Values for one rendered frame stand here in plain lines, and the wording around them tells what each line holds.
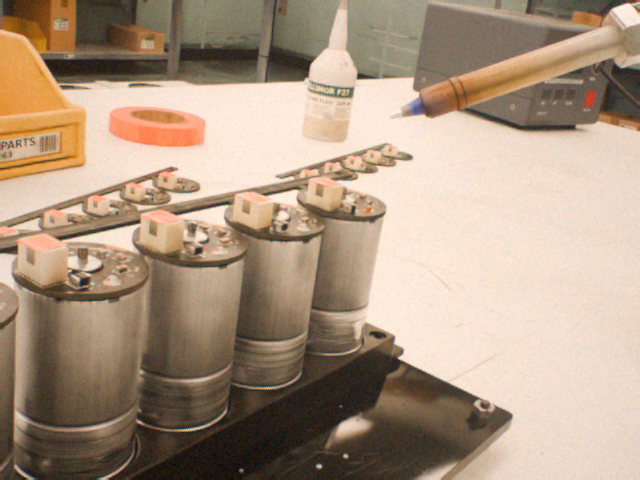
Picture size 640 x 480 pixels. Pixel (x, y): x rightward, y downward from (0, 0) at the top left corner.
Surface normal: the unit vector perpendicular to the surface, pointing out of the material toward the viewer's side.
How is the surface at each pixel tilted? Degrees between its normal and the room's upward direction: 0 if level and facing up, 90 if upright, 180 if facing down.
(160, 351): 90
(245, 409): 0
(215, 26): 90
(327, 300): 90
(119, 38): 89
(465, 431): 0
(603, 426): 0
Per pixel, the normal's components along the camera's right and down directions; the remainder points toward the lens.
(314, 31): -0.63, 0.18
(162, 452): 0.15, -0.93
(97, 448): 0.57, 0.36
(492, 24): -0.79, 0.10
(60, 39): 0.81, 0.30
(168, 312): -0.18, 0.31
